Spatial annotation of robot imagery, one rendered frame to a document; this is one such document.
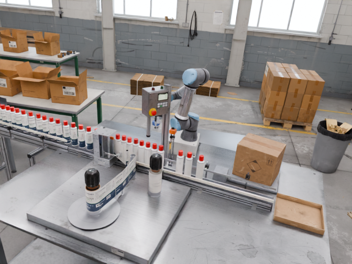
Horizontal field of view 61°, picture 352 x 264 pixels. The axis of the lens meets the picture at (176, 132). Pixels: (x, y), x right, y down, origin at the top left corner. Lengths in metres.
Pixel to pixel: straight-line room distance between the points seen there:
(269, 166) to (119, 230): 1.12
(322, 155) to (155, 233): 3.07
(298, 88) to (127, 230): 4.19
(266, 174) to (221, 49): 5.45
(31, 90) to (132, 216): 2.55
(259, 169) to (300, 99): 3.32
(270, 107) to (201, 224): 3.77
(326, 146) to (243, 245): 2.70
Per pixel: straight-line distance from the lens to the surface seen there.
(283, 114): 5.50
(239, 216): 2.04
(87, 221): 1.84
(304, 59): 7.62
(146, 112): 2.10
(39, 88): 3.95
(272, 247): 1.91
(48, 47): 6.17
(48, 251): 2.67
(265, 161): 2.22
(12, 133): 3.03
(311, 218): 2.20
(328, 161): 4.41
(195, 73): 2.22
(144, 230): 1.78
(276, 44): 7.45
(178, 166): 2.15
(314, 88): 5.44
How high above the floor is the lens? 2.14
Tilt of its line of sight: 26 degrees down
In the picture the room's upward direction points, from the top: 4 degrees clockwise
